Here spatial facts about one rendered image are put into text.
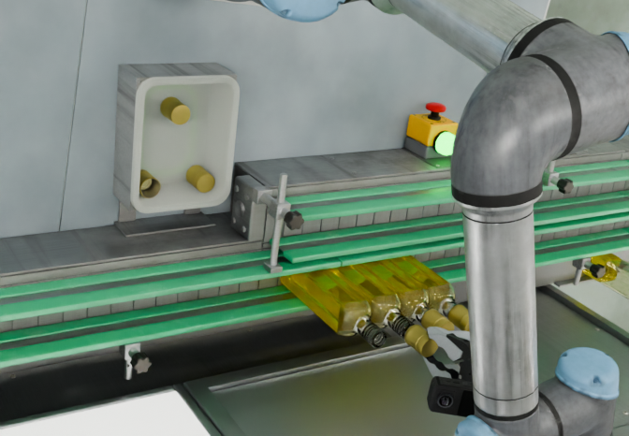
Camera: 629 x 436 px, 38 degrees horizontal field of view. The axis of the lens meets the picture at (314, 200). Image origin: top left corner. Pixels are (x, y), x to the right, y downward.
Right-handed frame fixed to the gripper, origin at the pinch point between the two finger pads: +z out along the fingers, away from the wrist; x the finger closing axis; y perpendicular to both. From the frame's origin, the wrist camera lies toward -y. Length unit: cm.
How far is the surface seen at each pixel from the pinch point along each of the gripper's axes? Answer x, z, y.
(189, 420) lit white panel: -13.1, 11.0, -33.8
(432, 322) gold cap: 0.9, 4.3, 4.3
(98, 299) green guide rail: 3, 22, -45
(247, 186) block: 14.7, 32.4, -16.4
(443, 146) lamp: 19.4, 33.5, 25.6
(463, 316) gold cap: 1.2, 3.7, 10.3
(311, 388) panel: -13.0, 12.0, -11.7
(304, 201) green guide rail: 13.3, 27.6, -7.9
